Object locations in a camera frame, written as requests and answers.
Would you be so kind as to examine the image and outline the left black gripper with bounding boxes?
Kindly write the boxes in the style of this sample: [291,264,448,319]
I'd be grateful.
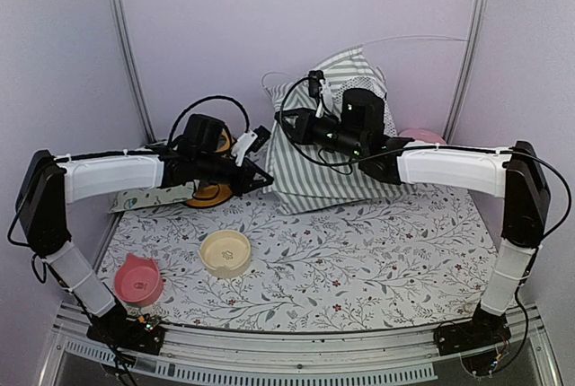
[195,149,274,194]

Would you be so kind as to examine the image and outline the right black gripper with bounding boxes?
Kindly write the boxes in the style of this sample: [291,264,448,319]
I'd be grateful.
[271,118,360,166]

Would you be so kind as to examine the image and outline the green patterned cushion mat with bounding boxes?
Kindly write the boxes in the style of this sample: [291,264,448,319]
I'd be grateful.
[109,182,196,214]

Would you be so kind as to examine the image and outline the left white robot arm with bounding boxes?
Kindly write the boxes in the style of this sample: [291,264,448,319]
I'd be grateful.
[10,114,273,345]

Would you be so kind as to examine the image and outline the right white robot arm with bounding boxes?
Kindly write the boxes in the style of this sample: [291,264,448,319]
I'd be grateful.
[275,88,551,347]

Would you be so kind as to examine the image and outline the cream pet bowl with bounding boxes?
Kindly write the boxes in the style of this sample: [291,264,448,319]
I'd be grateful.
[199,230,252,279]

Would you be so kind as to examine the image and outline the red cat-ear pet bowl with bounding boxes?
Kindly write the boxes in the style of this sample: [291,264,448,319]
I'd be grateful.
[113,253,164,308]

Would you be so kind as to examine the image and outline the pink plate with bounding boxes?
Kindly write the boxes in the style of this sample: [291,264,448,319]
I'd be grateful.
[399,128,447,145]

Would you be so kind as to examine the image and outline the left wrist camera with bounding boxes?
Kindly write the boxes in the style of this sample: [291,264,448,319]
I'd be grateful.
[231,126,271,167]

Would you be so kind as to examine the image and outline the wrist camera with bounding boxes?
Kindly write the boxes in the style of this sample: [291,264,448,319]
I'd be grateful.
[308,70,334,118]
[231,126,271,167]

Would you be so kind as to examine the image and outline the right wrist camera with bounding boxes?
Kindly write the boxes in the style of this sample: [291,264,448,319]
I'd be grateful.
[308,70,334,118]

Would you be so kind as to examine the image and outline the front aluminium rail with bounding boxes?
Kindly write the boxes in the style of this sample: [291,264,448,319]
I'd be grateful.
[38,303,562,386]

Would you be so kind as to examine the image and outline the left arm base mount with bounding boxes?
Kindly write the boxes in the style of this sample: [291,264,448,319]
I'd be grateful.
[86,314,166,355]

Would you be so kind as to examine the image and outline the right aluminium frame post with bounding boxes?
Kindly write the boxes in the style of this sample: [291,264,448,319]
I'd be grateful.
[442,0,494,140]

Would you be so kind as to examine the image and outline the aluminium frame post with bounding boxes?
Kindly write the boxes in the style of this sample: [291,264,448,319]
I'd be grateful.
[442,0,494,140]
[110,0,156,143]

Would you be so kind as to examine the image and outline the left aluminium frame post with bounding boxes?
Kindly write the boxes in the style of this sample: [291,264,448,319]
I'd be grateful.
[110,0,156,143]

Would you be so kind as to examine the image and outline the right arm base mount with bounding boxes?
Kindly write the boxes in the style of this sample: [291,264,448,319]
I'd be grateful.
[433,314,511,355]

